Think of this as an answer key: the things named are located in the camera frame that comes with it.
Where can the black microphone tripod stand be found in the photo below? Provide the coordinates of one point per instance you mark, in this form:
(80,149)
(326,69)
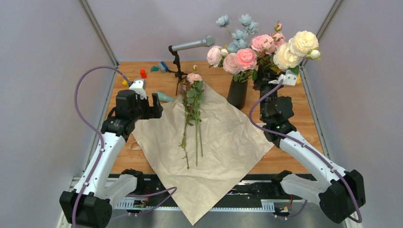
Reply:
(179,74)

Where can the flowers in vase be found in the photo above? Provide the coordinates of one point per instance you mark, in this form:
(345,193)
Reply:
(248,51)

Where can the red block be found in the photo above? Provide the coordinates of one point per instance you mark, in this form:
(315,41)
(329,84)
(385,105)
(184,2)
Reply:
(143,73)

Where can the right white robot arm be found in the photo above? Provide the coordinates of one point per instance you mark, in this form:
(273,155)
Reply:
(339,193)

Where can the silver microphone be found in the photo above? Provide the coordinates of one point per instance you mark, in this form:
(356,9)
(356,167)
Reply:
(207,41)

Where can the cream white flower stem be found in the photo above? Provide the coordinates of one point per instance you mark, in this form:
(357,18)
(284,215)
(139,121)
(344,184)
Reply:
(296,50)

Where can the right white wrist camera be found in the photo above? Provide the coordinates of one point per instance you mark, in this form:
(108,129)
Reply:
(288,78)

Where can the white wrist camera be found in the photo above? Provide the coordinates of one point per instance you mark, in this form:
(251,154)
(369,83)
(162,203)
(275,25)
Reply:
(288,78)
(138,86)

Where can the teal toy microphone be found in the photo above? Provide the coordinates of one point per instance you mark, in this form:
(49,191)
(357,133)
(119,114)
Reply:
(163,97)

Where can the black vase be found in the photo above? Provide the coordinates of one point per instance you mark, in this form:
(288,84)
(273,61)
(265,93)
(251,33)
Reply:
(237,94)

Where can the teal block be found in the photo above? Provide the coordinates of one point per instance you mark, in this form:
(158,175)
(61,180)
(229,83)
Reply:
(154,69)

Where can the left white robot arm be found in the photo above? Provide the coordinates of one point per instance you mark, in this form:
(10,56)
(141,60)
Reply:
(91,202)

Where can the peach paper bouquet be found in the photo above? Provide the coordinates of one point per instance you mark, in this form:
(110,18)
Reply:
(204,170)

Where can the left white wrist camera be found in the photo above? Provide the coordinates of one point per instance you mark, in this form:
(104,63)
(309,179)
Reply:
(138,86)

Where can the flower stems bunch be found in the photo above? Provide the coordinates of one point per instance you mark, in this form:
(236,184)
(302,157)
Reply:
(192,91)

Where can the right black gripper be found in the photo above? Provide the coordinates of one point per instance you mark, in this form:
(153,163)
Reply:
(262,80)

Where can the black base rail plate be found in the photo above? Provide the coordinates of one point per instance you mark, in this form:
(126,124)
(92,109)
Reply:
(254,193)

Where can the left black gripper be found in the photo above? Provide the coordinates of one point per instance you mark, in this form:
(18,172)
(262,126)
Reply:
(157,109)

